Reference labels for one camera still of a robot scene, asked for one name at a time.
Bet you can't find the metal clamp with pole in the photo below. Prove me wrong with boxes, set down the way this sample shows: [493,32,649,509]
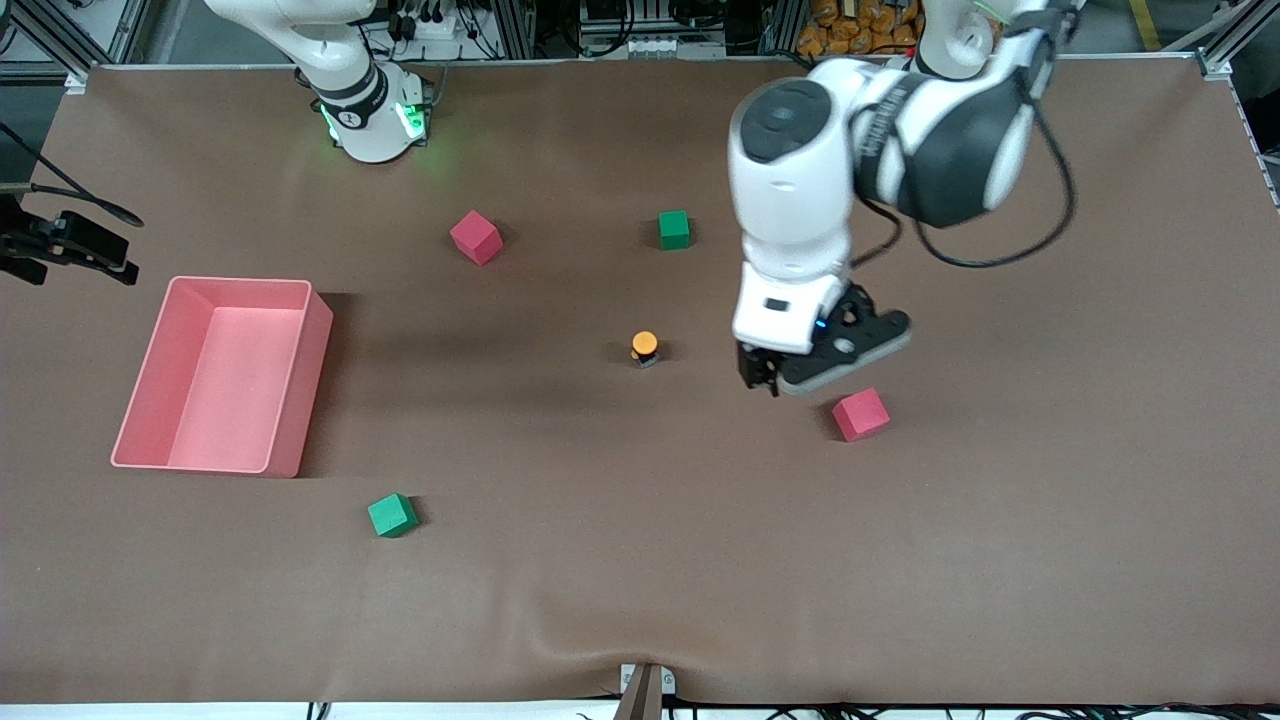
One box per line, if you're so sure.
[615,662,677,720]

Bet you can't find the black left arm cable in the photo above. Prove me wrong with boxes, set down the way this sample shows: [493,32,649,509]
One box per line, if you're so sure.
[850,55,1079,271]

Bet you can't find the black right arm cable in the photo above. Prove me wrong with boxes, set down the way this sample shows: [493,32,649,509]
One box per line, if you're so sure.
[0,122,146,229]

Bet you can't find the aluminium frame post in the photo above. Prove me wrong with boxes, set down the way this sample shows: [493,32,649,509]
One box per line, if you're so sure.
[760,0,806,56]
[488,0,536,59]

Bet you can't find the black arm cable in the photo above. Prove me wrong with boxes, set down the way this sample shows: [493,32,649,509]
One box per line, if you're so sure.
[0,122,146,229]
[850,55,1079,271]

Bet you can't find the pink plastic bin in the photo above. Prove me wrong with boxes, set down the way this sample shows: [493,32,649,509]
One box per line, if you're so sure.
[110,276,335,479]

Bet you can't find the brown table mat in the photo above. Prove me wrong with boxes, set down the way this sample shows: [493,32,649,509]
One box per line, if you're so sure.
[0,55,1280,706]

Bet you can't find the pink foam cube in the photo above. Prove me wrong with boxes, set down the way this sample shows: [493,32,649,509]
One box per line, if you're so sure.
[449,210,504,267]
[831,387,892,443]

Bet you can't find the white power strip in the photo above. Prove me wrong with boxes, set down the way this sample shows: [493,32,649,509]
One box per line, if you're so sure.
[392,8,459,43]

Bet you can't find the orange snack bags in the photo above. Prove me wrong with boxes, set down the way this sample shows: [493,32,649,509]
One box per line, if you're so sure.
[797,0,926,57]

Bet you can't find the aluminium corner frame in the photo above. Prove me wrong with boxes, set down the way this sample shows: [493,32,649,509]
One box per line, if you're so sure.
[1165,0,1280,211]
[0,0,166,96]

